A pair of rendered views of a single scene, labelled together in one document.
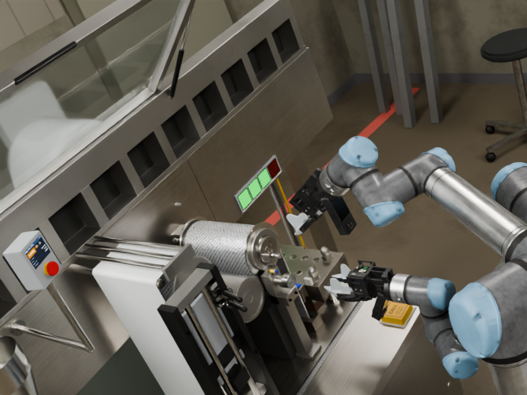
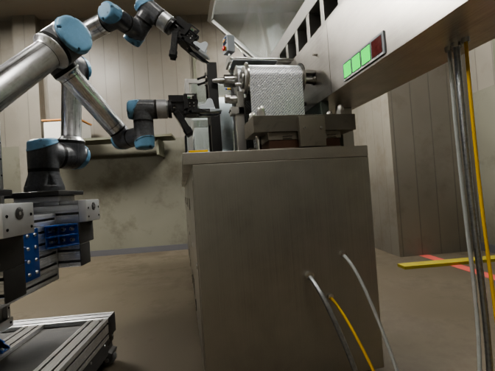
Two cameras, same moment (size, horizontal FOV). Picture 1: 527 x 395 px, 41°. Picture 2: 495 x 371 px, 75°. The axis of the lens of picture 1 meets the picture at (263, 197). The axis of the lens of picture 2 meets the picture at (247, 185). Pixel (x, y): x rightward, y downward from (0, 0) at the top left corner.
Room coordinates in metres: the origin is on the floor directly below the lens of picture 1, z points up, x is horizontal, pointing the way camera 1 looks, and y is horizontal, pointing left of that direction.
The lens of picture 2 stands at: (2.37, -1.14, 0.76)
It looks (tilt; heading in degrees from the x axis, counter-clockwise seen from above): 1 degrees up; 122
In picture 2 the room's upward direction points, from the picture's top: 4 degrees counter-clockwise
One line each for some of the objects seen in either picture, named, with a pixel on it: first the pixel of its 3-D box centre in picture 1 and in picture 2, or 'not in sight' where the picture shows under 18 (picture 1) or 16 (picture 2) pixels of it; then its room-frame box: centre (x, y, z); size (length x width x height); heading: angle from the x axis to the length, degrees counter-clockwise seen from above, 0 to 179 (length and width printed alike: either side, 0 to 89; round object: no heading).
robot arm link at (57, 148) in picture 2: not in sight; (44, 153); (0.91, -0.43, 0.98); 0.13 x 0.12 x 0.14; 101
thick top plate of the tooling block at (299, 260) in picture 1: (281, 269); (298, 126); (1.89, 0.04, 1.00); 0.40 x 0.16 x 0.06; 44
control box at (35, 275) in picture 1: (36, 260); (227, 45); (1.29, 0.47, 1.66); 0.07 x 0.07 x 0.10; 60
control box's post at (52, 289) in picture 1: (68, 315); not in sight; (1.29, 0.48, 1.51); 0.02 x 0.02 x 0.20
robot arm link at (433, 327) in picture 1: (441, 326); (141, 135); (1.36, -0.29, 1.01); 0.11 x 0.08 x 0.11; 175
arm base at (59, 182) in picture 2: not in sight; (44, 180); (0.91, -0.44, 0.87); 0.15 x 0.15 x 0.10
